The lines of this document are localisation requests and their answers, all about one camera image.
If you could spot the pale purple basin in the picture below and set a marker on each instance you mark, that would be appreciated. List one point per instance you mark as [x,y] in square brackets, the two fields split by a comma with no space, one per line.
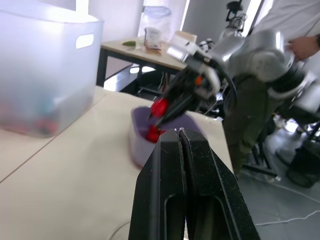
[140,150]

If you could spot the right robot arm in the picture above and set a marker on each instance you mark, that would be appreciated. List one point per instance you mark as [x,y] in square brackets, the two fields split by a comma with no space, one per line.
[252,52]

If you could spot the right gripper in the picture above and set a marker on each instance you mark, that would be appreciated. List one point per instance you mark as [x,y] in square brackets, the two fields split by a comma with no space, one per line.
[191,80]

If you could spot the tan table with black legs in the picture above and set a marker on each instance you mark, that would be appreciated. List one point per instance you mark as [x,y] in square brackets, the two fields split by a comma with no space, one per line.
[140,53]

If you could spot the clear plastic bag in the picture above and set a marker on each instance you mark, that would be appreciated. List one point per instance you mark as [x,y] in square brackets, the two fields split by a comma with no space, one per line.
[157,17]

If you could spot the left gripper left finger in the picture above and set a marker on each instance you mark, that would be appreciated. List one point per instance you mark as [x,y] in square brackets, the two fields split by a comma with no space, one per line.
[155,190]

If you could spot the beige cardboard box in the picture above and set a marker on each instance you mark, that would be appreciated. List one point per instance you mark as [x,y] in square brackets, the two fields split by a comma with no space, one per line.
[186,37]

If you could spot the small white labelled box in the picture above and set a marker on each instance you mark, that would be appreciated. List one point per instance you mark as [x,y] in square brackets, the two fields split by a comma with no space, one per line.
[152,37]

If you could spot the green leaf-shaped item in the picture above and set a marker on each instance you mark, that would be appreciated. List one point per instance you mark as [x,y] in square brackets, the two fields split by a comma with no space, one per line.
[129,43]

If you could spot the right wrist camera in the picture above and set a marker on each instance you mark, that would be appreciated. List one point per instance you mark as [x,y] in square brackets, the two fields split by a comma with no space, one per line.
[178,51]

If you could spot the red cherry pile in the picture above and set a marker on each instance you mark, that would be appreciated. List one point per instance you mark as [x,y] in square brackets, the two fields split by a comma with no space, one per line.
[153,135]

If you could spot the translucent plastic storage bin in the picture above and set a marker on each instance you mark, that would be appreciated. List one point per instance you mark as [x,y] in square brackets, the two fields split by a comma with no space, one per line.
[45,72]

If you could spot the person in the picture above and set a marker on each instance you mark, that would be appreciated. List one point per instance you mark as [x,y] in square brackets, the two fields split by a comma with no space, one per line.
[250,105]

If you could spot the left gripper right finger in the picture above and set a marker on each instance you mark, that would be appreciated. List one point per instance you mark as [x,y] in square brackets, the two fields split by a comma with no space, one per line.
[217,195]

